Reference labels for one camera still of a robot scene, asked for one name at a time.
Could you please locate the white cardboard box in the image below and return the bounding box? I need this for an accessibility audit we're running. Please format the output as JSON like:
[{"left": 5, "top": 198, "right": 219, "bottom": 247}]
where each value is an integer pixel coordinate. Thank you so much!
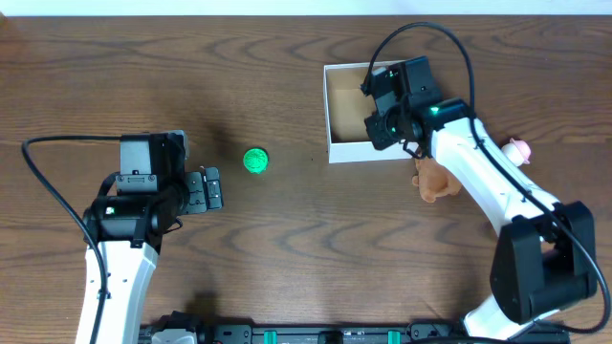
[{"left": 323, "top": 62, "right": 410, "bottom": 164}]

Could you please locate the brown plush bear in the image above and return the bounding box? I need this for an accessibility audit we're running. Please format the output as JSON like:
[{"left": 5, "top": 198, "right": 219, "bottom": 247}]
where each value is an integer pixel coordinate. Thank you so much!
[{"left": 412, "top": 158, "right": 462, "bottom": 203}]

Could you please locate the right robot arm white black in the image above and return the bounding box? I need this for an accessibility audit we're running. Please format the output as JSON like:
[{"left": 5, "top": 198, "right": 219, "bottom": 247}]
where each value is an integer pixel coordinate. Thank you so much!
[{"left": 365, "top": 96, "right": 611, "bottom": 340}]

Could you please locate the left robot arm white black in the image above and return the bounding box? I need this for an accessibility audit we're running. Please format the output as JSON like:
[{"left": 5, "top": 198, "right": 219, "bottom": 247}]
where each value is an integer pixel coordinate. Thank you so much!
[{"left": 76, "top": 167, "right": 223, "bottom": 343}]

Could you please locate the green round toy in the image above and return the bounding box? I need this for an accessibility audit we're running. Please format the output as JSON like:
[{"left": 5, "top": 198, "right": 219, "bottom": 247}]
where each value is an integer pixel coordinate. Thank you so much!
[{"left": 243, "top": 147, "right": 270, "bottom": 174}]

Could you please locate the pink white duck toy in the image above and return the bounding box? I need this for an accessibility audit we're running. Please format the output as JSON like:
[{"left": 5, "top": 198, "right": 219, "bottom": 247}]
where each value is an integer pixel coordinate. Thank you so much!
[{"left": 501, "top": 138, "right": 532, "bottom": 167}]

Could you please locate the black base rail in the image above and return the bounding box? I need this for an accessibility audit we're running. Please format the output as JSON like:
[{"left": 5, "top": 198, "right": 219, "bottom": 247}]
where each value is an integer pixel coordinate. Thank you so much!
[{"left": 138, "top": 310, "right": 573, "bottom": 344}]

